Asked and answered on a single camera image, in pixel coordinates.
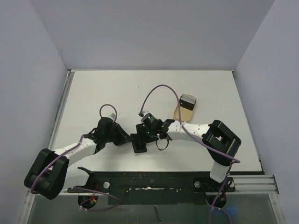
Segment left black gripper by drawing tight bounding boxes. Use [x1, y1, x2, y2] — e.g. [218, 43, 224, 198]
[105, 123, 133, 146]

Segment black leather card holder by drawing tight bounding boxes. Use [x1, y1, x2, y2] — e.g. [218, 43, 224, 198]
[130, 133, 147, 153]

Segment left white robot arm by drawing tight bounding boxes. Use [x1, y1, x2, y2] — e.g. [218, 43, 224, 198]
[24, 117, 133, 200]

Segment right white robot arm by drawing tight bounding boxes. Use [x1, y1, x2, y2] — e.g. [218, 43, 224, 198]
[131, 113, 242, 191]

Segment stack of black cards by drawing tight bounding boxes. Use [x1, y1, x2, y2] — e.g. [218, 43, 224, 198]
[179, 94, 197, 111]

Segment beige wooden tray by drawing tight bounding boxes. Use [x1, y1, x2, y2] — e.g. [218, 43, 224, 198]
[180, 106, 194, 122]

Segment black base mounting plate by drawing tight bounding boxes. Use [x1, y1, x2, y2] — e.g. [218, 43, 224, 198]
[67, 167, 235, 206]

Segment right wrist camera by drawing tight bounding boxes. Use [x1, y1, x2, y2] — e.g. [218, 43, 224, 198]
[138, 111, 149, 117]

